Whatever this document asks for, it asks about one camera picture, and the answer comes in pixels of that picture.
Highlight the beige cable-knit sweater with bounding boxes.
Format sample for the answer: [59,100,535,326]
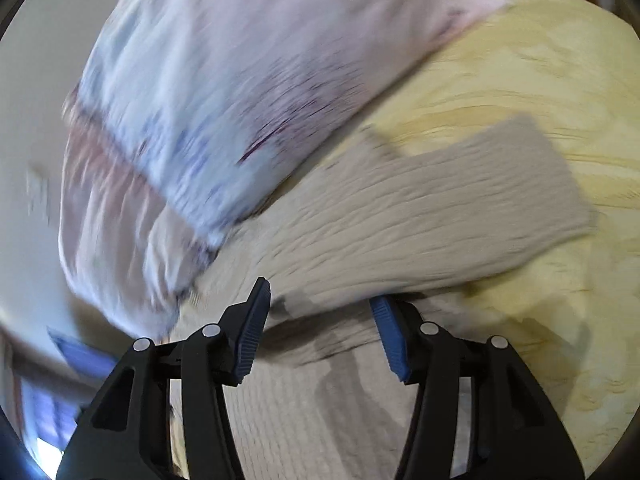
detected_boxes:
[172,116,593,479]

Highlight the blue curtain window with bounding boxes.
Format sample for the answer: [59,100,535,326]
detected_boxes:
[14,328,118,451]

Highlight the pink striped pillow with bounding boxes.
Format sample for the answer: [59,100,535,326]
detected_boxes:
[58,90,223,339]

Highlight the floral white pillow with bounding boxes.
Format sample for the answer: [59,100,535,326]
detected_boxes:
[77,0,508,246]

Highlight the yellow patterned bedspread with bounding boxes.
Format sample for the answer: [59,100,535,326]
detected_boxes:
[164,0,640,478]

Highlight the white wall switch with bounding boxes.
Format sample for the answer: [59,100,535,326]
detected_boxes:
[25,165,51,226]

